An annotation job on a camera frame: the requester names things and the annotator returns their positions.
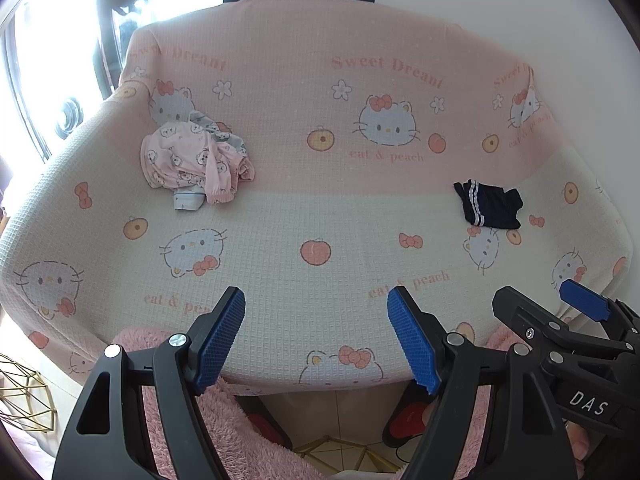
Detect person's right hand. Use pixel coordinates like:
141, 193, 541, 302
565, 420, 608, 462

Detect navy shorts with white stripes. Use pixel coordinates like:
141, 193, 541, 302
453, 179, 524, 231

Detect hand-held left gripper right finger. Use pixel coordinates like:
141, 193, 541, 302
387, 286, 581, 480

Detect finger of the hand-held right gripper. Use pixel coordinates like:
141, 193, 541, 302
559, 279, 640, 344
491, 286, 640, 362

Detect gold wire frame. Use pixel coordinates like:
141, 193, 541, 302
292, 435, 401, 472
0, 352, 62, 433

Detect red slipper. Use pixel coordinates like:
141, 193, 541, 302
382, 385, 437, 449
247, 412, 294, 449

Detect pink printed pajama pants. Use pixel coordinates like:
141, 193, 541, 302
140, 122, 256, 206

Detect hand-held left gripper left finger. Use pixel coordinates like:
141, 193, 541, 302
52, 287, 247, 480

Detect window with black grille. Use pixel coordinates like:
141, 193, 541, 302
0, 0, 128, 166

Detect white blue-trimmed pajama garment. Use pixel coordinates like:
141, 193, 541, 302
172, 110, 248, 212

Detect person's left fluffy pink leg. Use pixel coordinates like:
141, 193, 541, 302
115, 327, 401, 480

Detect pink cat printed blanket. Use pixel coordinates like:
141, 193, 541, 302
0, 0, 633, 392

